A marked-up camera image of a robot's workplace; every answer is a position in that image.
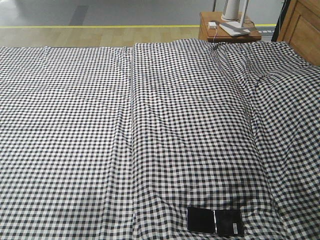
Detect black foldable smartphone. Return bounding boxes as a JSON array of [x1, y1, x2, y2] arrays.
[[187, 206, 244, 237]]

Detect black white checkered bedsheet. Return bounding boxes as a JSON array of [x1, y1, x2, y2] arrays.
[[0, 39, 320, 240]]

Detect wooden bedside table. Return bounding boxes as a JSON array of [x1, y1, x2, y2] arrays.
[[198, 11, 262, 43]]

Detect white power adapter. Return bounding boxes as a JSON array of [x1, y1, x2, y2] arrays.
[[207, 21, 217, 30]]

